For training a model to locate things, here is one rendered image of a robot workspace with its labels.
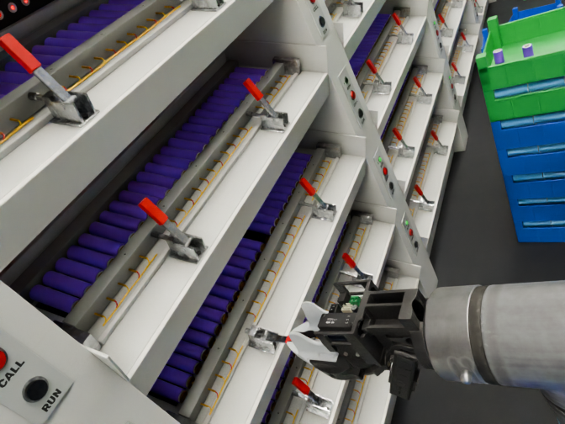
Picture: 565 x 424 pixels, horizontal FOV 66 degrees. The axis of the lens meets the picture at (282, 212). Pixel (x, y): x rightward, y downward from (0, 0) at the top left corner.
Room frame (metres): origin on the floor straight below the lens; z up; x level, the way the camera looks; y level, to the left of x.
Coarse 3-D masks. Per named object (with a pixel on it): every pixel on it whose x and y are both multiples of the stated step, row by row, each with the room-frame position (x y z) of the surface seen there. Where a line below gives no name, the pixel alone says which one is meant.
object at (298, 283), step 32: (352, 160) 0.76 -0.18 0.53; (352, 192) 0.69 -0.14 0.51; (320, 224) 0.63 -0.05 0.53; (320, 256) 0.56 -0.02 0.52; (288, 288) 0.53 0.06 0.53; (288, 320) 0.48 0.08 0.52; (256, 352) 0.45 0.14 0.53; (288, 352) 0.46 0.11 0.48; (256, 384) 0.40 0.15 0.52; (224, 416) 0.38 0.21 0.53; (256, 416) 0.37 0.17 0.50
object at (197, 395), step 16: (320, 160) 0.77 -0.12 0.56; (304, 176) 0.73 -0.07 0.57; (304, 192) 0.70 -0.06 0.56; (288, 208) 0.66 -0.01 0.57; (288, 224) 0.63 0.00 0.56; (272, 240) 0.60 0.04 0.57; (272, 256) 0.58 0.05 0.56; (256, 272) 0.55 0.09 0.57; (256, 288) 0.53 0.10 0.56; (240, 304) 0.51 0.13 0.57; (240, 320) 0.49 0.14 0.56; (224, 336) 0.47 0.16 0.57; (224, 352) 0.45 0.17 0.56; (208, 368) 0.43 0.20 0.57; (208, 384) 0.41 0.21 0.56; (192, 400) 0.40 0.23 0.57; (192, 416) 0.38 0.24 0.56
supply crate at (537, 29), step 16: (496, 16) 0.91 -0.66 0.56; (544, 16) 0.85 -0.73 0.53; (560, 16) 0.83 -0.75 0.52; (496, 32) 0.91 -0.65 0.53; (512, 32) 0.90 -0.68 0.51; (528, 32) 0.87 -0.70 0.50; (544, 32) 0.85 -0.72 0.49; (560, 32) 0.82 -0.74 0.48; (496, 48) 0.91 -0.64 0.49; (512, 48) 0.88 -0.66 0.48; (544, 48) 0.80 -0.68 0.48; (560, 48) 0.77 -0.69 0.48; (480, 64) 0.79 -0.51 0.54; (496, 64) 0.77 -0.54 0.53; (512, 64) 0.75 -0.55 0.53; (528, 64) 0.73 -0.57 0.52; (544, 64) 0.71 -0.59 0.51; (560, 64) 0.69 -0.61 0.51; (480, 80) 0.79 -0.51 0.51; (496, 80) 0.77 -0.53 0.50; (512, 80) 0.75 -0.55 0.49; (528, 80) 0.73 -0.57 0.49
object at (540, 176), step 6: (522, 174) 0.77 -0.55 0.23; (528, 174) 0.76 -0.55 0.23; (534, 174) 0.75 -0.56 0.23; (540, 174) 0.74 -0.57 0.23; (546, 174) 0.73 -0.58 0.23; (552, 174) 0.72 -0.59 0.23; (558, 174) 0.71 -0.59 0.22; (564, 174) 0.71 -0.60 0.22; (516, 180) 0.78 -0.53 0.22; (522, 180) 0.78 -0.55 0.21; (528, 180) 0.77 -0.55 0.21
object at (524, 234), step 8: (520, 224) 0.78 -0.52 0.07; (520, 232) 0.78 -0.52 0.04; (528, 232) 0.77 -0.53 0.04; (536, 232) 0.76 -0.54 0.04; (544, 232) 0.74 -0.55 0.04; (552, 232) 0.73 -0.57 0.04; (560, 232) 0.72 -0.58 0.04; (520, 240) 0.79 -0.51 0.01; (528, 240) 0.77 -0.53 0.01; (536, 240) 0.76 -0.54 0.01; (544, 240) 0.75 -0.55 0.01; (552, 240) 0.73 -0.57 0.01; (560, 240) 0.72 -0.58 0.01
